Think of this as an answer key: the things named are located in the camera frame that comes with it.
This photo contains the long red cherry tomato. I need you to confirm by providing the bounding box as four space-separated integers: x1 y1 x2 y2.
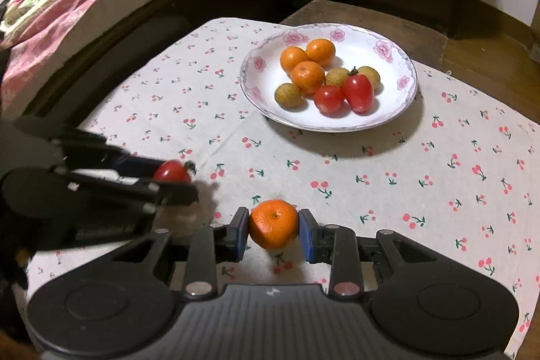
343 67 375 115

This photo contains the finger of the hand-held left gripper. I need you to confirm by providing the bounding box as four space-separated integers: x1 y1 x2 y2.
54 169 200 214
50 136 163 178

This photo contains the small orange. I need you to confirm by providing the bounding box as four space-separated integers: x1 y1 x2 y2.
291 61 326 95
280 46 311 75
249 200 300 250
305 38 337 66

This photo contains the cherry print tablecloth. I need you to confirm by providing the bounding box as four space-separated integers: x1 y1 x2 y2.
12 18 540 360

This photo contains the white floral rim plate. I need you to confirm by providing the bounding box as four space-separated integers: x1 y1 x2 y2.
239 23 418 133

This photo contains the round red cherry tomato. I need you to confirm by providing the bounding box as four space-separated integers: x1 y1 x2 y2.
313 85 349 116

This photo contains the brown longan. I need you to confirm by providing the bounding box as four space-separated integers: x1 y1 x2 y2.
325 67 351 87
274 83 305 110
358 65 381 89

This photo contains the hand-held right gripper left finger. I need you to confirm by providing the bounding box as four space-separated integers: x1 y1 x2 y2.
107 207 250 297

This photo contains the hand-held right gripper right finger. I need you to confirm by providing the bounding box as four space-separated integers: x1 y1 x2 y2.
298 209 442 297

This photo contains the pink floral bed sheet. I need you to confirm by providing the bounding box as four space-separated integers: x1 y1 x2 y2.
0 0 169 99

